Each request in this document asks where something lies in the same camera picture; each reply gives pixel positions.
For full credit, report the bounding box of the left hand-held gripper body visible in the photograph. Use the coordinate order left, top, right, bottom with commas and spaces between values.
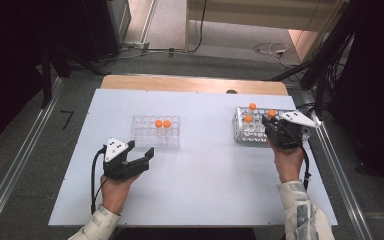
103, 137, 150, 182

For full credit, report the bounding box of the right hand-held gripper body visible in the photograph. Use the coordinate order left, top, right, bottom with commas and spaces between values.
264, 110, 321, 150

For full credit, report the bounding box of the clear plastic tube rack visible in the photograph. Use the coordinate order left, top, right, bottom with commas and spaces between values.
131, 114, 181, 149

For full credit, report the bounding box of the perforated metal tube rack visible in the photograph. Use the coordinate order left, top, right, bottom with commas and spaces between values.
231, 106, 312, 147

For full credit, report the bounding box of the person's left hand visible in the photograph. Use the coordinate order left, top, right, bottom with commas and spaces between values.
100, 172, 142, 215

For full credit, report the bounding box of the person's right hand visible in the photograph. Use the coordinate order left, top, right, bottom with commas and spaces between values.
268, 139, 305, 184

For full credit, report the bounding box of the black tripod stand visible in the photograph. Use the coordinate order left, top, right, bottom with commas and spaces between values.
263, 0, 359, 116

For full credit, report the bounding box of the dark curtain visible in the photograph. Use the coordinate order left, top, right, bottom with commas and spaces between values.
328, 0, 384, 203
0, 0, 88, 156

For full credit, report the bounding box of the black metal stand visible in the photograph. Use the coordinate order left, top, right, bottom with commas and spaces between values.
39, 43, 109, 109

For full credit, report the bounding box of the light wooden furniture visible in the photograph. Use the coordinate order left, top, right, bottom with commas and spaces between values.
184, 0, 352, 64

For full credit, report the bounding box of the dark cabinet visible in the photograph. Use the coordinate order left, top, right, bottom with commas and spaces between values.
83, 0, 132, 64

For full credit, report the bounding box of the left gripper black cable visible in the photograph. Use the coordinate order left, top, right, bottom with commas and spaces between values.
90, 148, 110, 214

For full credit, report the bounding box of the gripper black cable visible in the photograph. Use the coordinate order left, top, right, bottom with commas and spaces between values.
299, 142, 312, 192
90, 148, 110, 214

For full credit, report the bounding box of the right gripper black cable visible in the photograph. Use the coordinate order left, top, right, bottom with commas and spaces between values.
299, 142, 312, 192

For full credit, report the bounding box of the white floor cable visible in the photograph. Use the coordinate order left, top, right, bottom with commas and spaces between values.
253, 41, 292, 64

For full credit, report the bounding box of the aluminium floor rail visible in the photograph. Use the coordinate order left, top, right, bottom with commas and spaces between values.
0, 77, 64, 240
301, 89, 374, 240

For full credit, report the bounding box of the grey floor cable bundle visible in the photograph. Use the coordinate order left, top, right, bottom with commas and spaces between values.
108, 40, 188, 63

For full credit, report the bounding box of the black floor cable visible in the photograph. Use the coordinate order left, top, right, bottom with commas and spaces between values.
186, 0, 209, 54

